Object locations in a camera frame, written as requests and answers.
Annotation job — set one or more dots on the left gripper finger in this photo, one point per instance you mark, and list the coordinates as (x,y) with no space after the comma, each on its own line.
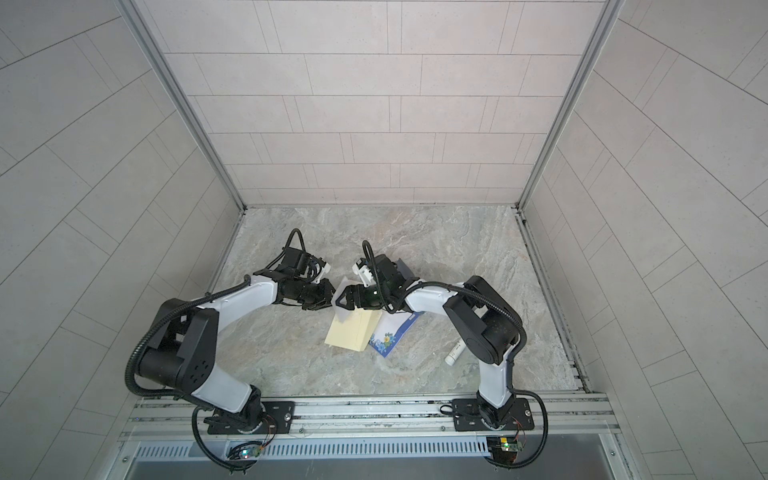
(324,288)
(314,303)

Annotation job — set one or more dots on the grey envelope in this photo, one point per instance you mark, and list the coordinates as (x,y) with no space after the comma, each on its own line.
(404,270)

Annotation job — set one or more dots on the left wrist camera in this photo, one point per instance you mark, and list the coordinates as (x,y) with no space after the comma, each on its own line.
(318,270)

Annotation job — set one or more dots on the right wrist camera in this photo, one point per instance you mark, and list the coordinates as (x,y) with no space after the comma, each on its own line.
(364,273)

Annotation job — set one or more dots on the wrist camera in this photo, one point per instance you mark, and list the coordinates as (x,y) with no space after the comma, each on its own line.
(318,270)
(364,273)

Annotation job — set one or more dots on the right circuit board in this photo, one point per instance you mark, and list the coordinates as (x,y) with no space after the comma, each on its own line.
(504,449)

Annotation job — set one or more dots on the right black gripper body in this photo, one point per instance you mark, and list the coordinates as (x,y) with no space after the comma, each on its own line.
(374,296)

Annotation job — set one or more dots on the yellow paper envelope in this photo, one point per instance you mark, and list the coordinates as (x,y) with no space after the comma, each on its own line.
(352,330)

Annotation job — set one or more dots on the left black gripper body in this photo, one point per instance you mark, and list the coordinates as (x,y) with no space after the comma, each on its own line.
(306,291)

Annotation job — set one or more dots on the blue floral card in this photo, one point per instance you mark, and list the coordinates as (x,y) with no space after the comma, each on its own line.
(390,329)

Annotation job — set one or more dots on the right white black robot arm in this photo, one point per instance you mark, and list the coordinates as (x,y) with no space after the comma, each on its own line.
(489,327)

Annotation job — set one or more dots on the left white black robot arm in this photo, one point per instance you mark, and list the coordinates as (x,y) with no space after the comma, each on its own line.
(176,357)

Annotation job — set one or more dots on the left circuit board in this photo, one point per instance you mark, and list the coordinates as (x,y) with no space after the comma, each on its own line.
(245,452)

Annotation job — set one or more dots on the circuit board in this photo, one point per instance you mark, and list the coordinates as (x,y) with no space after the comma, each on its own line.
(504,449)
(245,452)

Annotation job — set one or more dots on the aluminium mounting rail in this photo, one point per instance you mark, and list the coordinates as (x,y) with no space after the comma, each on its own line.
(416,416)

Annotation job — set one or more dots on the white glue stick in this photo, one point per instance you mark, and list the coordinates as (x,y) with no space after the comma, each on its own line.
(455,353)

